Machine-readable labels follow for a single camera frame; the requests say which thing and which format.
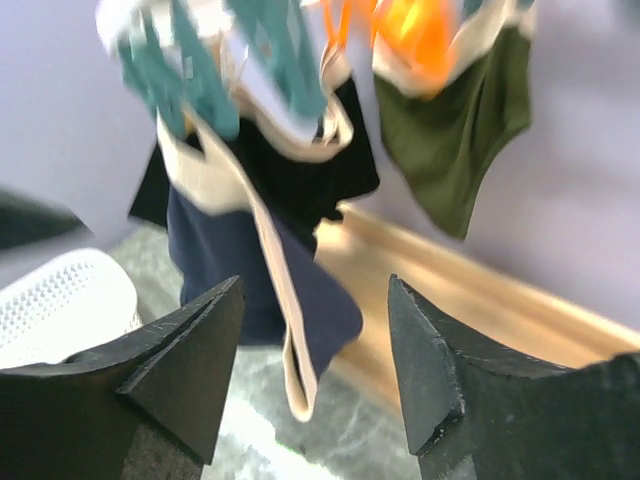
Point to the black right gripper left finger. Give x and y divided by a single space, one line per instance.
147 405

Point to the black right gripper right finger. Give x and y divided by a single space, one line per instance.
474 408

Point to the navy blue underwear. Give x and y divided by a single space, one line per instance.
219 226

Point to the teal clothes peg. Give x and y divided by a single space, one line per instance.
175 92

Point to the white oval clip hanger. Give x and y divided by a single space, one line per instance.
267 47

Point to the black hanging underwear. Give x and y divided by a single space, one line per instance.
302 194

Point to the olive green hanging underwear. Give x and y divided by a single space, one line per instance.
444 140

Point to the white perforated laundry basket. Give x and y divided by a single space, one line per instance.
74 302

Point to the wooden drying rack frame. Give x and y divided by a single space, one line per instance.
362 252

